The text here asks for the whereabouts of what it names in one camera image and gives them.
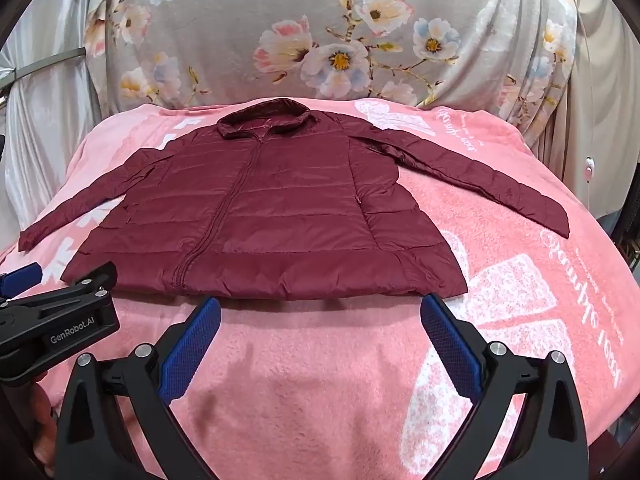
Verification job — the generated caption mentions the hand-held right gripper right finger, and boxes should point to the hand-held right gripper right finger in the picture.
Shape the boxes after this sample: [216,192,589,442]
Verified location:
[420,293,591,480]

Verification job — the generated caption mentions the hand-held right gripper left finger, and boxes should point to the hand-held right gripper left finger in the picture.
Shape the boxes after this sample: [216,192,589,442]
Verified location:
[52,296,222,480]

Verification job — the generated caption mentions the beige cloth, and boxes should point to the beige cloth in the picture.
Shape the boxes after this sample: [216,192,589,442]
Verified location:
[535,0,640,223]

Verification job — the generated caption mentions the maroon puffer jacket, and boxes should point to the maroon puffer jacket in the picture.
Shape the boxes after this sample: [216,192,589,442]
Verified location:
[18,99,571,302]

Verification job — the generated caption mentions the person's left hand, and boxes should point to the person's left hand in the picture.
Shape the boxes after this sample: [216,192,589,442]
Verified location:
[27,382,59,467]

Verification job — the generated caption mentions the grey floral bed sheet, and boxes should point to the grey floral bed sheet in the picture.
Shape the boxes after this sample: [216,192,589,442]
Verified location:
[82,0,581,161]

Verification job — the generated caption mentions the pink printed blanket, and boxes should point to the pink printed blanket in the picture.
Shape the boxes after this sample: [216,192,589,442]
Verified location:
[0,95,639,480]

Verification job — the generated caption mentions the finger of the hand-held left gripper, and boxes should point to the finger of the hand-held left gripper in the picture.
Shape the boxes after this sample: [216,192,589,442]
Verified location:
[0,262,42,299]
[0,262,120,324]

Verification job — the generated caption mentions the white cable with switch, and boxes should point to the white cable with switch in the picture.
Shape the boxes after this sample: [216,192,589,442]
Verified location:
[575,25,608,221]

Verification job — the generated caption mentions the silver satin cloth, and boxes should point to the silver satin cloth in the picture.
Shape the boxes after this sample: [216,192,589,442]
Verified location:
[0,0,117,233]

